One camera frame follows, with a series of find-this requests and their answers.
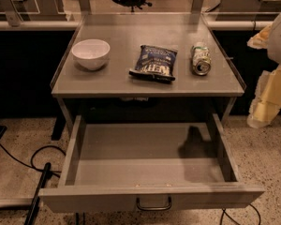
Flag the black pole on floor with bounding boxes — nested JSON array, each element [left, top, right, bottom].
[[24, 162, 51, 225]]

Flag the black floor cable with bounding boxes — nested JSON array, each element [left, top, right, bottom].
[[0, 134, 67, 179], [219, 203, 262, 225]]

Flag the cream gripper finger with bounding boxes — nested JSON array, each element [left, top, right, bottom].
[[247, 65, 281, 128], [247, 25, 272, 50]]

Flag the black floor cable right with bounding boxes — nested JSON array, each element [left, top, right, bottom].
[[219, 203, 262, 225]]

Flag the black drawer handle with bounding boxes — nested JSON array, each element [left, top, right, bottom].
[[136, 197, 172, 212]]

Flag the green white soda can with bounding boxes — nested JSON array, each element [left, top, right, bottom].
[[191, 42, 211, 76]]

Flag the black floor cable left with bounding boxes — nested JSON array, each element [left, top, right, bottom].
[[0, 134, 67, 179]]

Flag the white horizontal rail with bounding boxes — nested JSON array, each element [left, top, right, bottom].
[[0, 20, 274, 32]]

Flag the open grey top drawer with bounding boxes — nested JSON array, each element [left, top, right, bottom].
[[39, 114, 264, 213]]

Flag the grey cabinet table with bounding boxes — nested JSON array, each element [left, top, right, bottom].
[[52, 13, 245, 128]]

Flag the blue chip bag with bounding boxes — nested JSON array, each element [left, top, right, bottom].
[[129, 45, 178, 83]]

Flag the white ceramic bowl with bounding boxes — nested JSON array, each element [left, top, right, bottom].
[[71, 39, 111, 70]]

